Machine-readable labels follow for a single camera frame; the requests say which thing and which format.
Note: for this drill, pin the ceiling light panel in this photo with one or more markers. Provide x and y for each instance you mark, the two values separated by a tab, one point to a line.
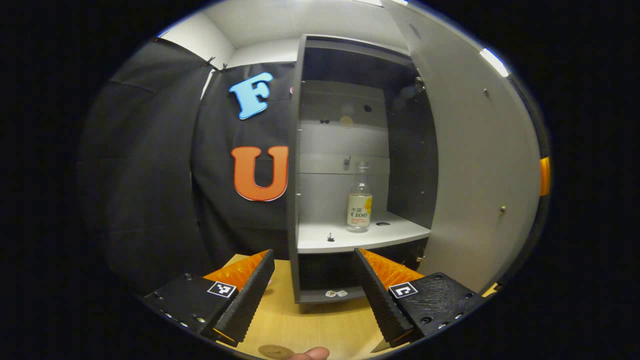
494	62

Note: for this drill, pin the beige cabinet door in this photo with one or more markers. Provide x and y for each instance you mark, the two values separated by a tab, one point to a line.
475	175

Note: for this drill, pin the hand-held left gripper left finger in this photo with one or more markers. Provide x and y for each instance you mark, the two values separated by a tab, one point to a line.
250	300

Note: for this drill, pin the grey cabinet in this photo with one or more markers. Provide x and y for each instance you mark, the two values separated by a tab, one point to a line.
410	165

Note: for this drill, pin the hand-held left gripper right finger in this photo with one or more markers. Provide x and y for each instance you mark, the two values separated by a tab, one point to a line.
380	300

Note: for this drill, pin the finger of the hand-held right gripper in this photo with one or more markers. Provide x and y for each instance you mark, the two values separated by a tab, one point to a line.
545	176

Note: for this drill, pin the clear plastic bottle yellow label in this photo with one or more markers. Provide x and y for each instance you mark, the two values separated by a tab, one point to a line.
359	210

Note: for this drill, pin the black backdrop cloth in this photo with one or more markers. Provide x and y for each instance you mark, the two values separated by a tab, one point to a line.
145	175

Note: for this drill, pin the white cabinet shelf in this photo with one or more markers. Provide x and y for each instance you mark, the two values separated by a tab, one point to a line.
350	235

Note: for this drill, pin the metal door hinge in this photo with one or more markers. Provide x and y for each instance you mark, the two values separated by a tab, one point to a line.
419	84

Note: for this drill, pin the round brown coaster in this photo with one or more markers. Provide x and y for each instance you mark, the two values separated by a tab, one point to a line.
275	352

